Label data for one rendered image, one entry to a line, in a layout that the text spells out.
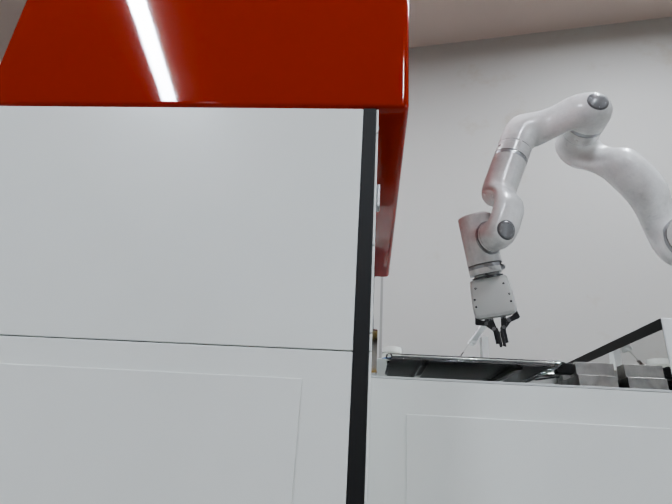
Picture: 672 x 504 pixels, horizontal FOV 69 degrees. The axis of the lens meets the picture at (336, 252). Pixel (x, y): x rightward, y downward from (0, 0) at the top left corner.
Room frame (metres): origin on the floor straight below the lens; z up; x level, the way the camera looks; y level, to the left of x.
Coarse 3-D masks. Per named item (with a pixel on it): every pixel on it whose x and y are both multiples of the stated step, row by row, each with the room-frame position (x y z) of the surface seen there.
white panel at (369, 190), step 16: (368, 112) 0.65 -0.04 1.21; (368, 128) 0.65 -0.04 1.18; (368, 144) 0.65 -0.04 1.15; (368, 160) 0.65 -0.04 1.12; (368, 176) 0.65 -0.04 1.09; (368, 192) 0.65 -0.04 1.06; (368, 208) 0.65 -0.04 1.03; (368, 224) 0.65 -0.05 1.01; (368, 240) 0.65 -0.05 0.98; (368, 256) 0.65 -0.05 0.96; (368, 272) 0.65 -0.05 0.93; (368, 288) 0.65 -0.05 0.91; (368, 304) 0.65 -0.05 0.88; (368, 320) 0.65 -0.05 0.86; (368, 336) 0.65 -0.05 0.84
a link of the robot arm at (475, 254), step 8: (464, 216) 1.09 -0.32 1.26; (472, 216) 1.08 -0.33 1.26; (480, 216) 1.07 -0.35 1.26; (488, 216) 1.08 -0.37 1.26; (464, 224) 1.10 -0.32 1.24; (472, 224) 1.08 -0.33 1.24; (480, 224) 1.07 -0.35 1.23; (464, 232) 1.11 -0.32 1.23; (472, 232) 1.09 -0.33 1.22; (464, 240) 1.12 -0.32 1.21; (472, 240) 1.09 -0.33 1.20; (464, 248) 1.13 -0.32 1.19; (472, 248) 1.10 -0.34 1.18; (480, 248) 1.08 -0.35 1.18; (472, 256) 1.11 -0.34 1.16; (480, 256) 1.10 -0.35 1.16; (488, 256) 1.09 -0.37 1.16; (496, 256) 1.10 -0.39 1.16; (472, 264) 1.12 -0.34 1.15
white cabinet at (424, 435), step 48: (384, 384) 0.85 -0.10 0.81; (432, 384) 0.84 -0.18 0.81; (480, 384) 0.83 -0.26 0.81; (384, 432) 0.85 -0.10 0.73; (432, 432) 0.84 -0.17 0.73; (480, 432) 0.83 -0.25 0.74; (528, 432) 0.82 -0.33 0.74; (576, 432) 0.82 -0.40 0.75; (624, 432) 0.81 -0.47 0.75; (384, 480) 0.85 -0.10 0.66; (432, 480) 0.84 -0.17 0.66; (480, 480) 0.83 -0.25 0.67; (528, 480) 0.83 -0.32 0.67; (576, 480) 0.82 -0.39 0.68; (624, 480) 0.81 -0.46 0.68
